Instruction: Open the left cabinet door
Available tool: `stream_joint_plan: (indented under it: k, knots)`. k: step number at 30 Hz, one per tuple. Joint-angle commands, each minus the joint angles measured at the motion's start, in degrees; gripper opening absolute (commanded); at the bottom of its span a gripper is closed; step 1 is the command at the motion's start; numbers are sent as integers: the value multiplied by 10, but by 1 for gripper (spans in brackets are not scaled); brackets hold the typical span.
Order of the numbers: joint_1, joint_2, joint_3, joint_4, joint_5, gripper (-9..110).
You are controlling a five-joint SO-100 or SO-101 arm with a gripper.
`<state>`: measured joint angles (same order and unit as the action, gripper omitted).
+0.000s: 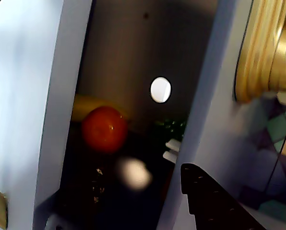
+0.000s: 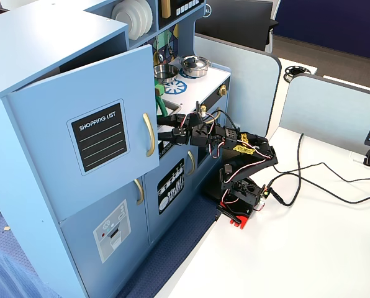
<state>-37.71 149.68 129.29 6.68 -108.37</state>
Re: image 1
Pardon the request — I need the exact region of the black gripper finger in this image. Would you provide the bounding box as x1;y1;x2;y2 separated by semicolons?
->
180;163;272;230

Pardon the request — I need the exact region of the white cabinet door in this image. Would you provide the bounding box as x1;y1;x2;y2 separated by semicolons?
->
0;0;94;230

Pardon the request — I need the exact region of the small white plastic piece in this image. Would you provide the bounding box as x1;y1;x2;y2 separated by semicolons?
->
162;139;181;164

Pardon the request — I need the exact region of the white toy egg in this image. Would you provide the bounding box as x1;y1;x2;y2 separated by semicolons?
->
115;157;154;190

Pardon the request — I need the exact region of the green toy vegetable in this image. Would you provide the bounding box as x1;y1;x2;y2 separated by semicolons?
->
154;118;187;141

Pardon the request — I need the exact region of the orange toy fruit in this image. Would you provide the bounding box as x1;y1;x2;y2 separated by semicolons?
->
81;106;129;154

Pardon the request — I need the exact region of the yellow toy banana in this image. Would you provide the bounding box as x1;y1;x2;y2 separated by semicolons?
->
71;93;130;122

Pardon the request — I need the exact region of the blue toy kitchen body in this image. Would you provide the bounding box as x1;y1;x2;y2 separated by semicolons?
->
34;0;286;230

